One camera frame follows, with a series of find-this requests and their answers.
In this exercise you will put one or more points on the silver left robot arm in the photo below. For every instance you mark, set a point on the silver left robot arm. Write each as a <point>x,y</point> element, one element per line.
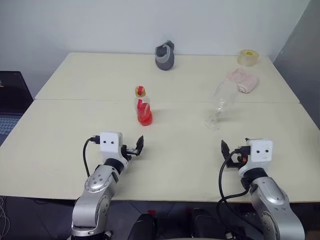
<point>96,185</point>

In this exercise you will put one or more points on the pink folded towel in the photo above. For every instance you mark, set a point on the pink folded towel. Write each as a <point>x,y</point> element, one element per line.
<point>243,80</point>

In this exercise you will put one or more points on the dark rounded shape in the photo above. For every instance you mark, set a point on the dark rounded shape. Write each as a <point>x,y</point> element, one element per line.
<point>143,227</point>
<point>203,223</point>

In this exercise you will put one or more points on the grey shoe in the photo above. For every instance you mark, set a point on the grey shoe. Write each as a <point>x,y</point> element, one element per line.
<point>164,61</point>

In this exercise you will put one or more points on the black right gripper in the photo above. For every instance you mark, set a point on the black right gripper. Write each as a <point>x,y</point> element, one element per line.
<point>235,163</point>

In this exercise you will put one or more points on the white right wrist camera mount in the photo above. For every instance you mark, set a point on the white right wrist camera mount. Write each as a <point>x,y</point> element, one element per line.
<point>261,152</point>

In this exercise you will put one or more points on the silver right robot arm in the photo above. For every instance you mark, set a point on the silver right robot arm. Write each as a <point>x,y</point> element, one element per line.
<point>272,200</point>

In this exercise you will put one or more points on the clear wine glass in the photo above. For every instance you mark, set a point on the clear wine glass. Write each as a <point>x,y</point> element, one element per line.
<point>223,96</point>

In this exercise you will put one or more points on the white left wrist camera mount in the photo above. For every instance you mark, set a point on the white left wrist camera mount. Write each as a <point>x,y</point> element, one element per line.
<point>110,145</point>

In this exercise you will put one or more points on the clear tape roll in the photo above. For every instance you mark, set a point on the clear tape roll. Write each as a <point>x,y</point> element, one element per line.
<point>248,58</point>

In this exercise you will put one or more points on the red liquid plastic bottle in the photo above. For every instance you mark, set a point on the red liquid plastic bottle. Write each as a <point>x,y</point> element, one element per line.
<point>144,112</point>

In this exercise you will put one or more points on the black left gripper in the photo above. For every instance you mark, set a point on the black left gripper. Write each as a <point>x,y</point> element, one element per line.
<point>130,151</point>

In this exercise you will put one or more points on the dark laptop computer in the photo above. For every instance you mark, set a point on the dark laptop computer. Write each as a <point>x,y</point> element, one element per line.
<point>12,100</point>

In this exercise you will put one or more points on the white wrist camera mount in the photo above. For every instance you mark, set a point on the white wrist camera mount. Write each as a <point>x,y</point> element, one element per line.
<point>110,145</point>
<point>261,152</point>

